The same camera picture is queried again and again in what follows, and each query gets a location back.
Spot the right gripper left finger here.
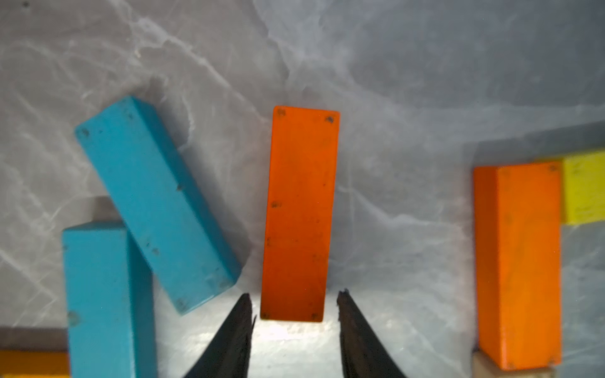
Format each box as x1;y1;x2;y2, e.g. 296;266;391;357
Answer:
184;293;255;378

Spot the light orange block centre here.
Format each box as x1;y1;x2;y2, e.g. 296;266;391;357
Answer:
1;351;71;378

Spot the yellow block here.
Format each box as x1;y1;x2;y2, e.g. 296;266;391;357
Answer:
561;150;604;225

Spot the teal block lower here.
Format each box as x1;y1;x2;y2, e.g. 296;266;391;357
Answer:
61;221;158;377

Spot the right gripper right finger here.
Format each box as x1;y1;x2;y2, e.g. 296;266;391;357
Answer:
337;289;406;378

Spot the teal block upper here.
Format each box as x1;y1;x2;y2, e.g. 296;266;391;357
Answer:
74;96;242;315

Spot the beige block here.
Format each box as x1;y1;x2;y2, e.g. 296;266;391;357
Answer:
472;351;558;378

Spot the teal block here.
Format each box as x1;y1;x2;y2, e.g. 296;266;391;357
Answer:
74;96;242;315
61;221;158;377

